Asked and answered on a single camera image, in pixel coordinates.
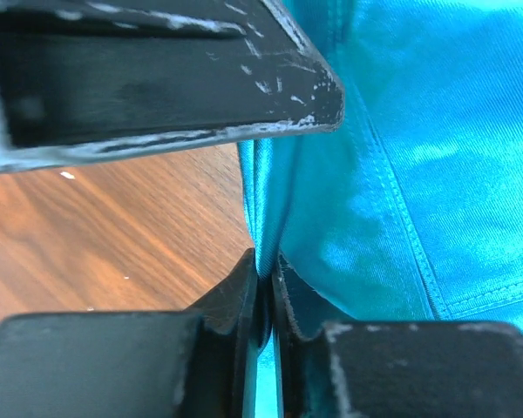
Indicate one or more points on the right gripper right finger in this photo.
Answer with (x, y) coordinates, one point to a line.
(331, 365)

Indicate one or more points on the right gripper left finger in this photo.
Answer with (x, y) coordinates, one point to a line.
(197, 362)

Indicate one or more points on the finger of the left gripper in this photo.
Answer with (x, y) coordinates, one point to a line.
(87, 82)

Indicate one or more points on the teal cloth napkin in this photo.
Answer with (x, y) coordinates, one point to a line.
(413, 209)

